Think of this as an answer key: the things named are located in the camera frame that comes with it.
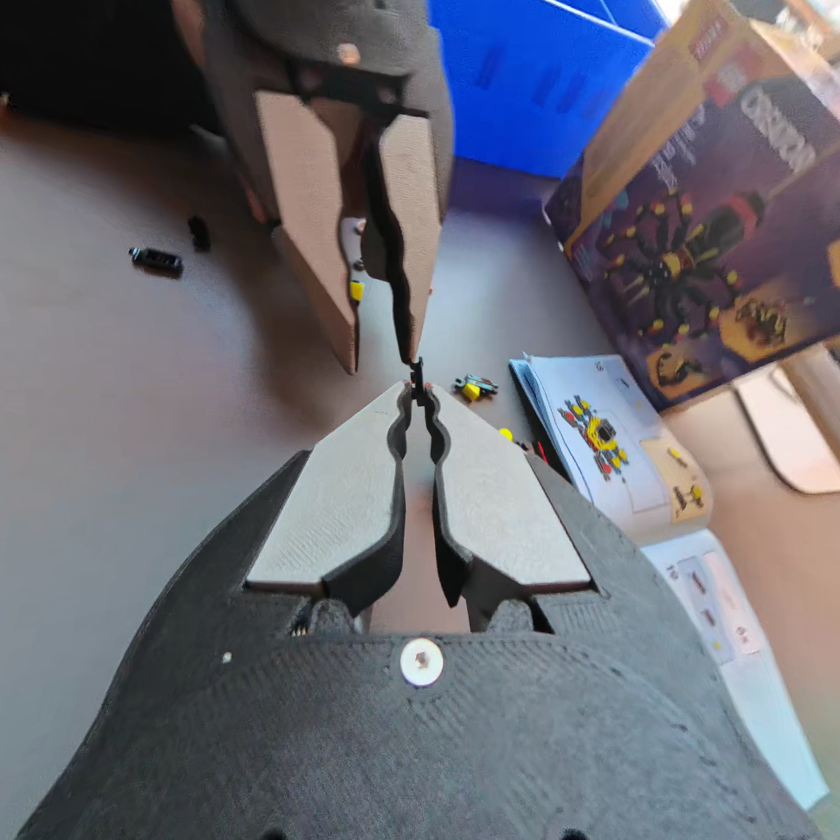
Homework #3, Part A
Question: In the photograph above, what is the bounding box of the purple lego set box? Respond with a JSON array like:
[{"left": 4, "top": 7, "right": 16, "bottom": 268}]
[{"left": 543, "top": 0, "right": 840, "bottom": 413}]

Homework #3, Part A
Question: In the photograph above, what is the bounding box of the blue plastic bin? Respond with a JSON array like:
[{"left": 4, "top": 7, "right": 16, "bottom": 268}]
[{"left": 427, "top": 0, "right": 669, "bottom": 179}]

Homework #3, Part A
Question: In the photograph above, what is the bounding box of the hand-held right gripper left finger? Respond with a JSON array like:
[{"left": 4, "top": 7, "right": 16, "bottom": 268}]
[{"left": 245, "top": 381, "right": 412, "bottom": 618}]

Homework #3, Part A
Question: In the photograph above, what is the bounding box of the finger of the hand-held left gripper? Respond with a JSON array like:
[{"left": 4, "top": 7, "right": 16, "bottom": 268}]
[
  {"left": 253, "top": 91, "right": 361, "bottom": 376},
  {"left": 360, "top": 110, "right": 443, "bottom": 365}
]

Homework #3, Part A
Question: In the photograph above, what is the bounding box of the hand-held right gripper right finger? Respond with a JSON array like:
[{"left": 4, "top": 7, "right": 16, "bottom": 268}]
[{"left": 425, "top": 385, "right": 593, "bottom": 626}]

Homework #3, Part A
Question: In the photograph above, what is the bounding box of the long black lego piece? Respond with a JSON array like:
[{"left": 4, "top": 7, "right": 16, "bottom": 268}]
[{"left": 129, "top": 247, "right": 185, "bottom": 278}]

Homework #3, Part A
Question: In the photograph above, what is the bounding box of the white curved furniture base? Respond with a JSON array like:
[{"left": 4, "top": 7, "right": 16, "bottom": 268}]
[{"left": 734, "top": 364, "right": 840, "bottom": 494}]

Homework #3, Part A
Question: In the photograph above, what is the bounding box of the yellow lego spider body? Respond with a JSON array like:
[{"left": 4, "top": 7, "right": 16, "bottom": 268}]
[{"left": 497, "top": 427, "right": 551, "bottom": 467}]

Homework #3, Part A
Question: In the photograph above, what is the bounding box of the yellow black lego leg assembly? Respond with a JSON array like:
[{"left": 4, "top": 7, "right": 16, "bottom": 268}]
[{"left": 452, "top": 373, "right": 500, "bottom": 403}]

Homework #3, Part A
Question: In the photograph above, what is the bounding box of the lego instruction booklet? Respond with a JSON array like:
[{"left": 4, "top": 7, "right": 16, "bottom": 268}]
[{"left": 508, "top": 353, "right": 832, "bottom": 812}]

